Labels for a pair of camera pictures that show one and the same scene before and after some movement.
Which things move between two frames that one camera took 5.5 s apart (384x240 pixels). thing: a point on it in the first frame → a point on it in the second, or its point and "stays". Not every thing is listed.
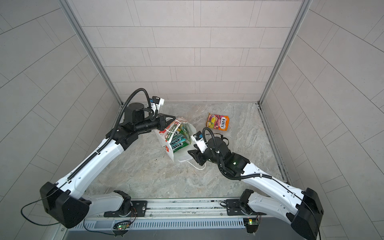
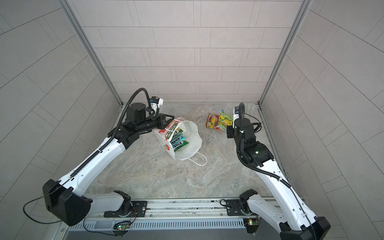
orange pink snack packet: [218, 122] stays
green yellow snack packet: [182, 129] → [225, 120]
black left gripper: [160, 123] stays
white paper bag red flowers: [176, 139] stays
